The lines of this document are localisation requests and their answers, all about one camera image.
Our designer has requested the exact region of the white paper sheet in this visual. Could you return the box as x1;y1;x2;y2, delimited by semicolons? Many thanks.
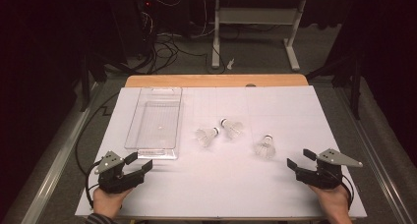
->
74;84;368;219

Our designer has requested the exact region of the clear plastic tray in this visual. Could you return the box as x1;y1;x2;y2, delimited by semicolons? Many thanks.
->
123;86;184;160

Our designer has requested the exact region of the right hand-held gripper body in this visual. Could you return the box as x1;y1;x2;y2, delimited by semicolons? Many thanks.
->
295;148;364;190

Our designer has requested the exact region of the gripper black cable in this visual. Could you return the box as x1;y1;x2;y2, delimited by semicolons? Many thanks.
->
74;91;121;209
340;174;356;212

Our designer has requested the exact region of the person's right hand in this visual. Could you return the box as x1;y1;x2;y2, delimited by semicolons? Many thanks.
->
308;184;353;219

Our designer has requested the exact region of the wooden table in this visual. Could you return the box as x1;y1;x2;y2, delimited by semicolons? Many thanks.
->
124;74;358;222

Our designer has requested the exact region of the white metal stand frame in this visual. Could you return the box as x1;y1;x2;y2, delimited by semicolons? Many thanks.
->
210;0;308;72

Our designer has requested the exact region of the tangle of floor cables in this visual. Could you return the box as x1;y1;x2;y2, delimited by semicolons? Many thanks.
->
137;0;227;75

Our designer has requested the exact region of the metal floor rail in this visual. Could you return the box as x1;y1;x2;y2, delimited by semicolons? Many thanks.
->
333;85;417;224
19;83;99;224

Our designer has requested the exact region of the white shuttlecock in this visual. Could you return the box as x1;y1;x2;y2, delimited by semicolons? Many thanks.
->
195;127;220;148
254;134;277;160
219;117;245;140

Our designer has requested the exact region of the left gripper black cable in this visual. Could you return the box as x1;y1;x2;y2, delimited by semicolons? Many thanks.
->
74;91;121;209

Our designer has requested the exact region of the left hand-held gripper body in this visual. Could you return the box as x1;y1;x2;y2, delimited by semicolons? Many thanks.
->
94;150;146;195

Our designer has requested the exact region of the person's left hand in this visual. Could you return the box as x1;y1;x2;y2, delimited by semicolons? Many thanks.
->
92;186;134;220

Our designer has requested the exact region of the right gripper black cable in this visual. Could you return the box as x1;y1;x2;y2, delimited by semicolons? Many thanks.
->
340;174;356;212

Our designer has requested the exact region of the black metal stand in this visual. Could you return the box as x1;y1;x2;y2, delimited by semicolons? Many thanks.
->
306;50;363;120
78;51;132;113

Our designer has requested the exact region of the dark equipment cabinet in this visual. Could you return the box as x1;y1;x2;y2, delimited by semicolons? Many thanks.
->
111;0;158;58

